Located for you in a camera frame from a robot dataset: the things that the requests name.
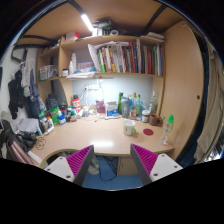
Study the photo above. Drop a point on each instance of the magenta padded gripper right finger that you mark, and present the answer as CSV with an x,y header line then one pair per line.
x,y
152,167

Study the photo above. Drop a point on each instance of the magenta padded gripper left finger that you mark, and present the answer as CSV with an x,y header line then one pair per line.
x,y
74,167

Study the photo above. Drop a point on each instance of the red round coaster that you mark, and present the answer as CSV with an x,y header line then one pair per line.
x,y
148,132

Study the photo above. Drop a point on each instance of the clear bottle green cap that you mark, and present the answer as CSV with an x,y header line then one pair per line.
x,y
166,129

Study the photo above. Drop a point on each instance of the white paper cup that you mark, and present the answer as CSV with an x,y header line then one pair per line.
x,y
129,127

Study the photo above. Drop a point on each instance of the brown ceramic mug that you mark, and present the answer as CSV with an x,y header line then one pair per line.
x,y
154,120

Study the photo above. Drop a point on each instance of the clear glass bottle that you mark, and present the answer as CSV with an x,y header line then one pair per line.
x,y
153,103

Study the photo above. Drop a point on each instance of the red white canister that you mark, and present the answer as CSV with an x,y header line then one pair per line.
x,y
76,104

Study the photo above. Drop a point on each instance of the white papers stack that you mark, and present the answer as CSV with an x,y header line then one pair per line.
x,y
30,125

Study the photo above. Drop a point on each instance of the grey tall bottle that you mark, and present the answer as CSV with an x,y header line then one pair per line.
x,y
125,107

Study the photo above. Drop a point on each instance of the black backpack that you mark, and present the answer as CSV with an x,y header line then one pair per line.
x,y
51,102

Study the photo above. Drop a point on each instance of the white blue box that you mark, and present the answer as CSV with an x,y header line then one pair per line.
x,y
111,108

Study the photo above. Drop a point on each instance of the green tall bottle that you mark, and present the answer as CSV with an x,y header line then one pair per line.
x,y
119,102

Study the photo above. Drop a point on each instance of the hanging dark clothes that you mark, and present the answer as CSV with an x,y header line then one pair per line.
x,y
23,93

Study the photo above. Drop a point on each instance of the row of books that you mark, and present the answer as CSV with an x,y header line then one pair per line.
x,y
127,57

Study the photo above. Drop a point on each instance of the wooden shelf unit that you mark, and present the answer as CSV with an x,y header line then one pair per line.
x,y
63,53

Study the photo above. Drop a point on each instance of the ceiling strip light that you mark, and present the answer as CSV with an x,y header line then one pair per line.
x,y
87,22

